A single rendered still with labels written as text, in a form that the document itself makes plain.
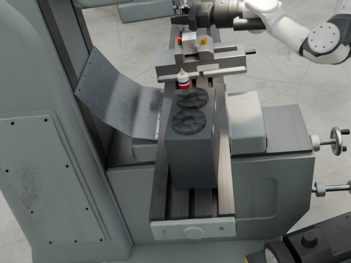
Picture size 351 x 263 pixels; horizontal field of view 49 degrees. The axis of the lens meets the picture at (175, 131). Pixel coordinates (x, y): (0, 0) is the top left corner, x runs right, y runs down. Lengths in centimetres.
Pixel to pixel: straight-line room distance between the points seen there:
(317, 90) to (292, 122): 145
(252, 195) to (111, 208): 58
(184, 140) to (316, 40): 42
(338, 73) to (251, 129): 187
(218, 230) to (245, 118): 55
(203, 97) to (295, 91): 198
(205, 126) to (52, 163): 67
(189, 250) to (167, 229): 80
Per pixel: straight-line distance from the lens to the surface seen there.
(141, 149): 143
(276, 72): 321
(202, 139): 95
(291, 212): 172
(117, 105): 144
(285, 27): 114
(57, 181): 153
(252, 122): 144
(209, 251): 184
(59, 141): 138
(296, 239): 137
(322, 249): 137
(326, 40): 105
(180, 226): 104
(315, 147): 162
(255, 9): 117
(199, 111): 101
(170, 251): 186
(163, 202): 108
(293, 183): 158
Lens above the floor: 175
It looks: 40 degrees down
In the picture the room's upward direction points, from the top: 12 degrees counter-clockwise
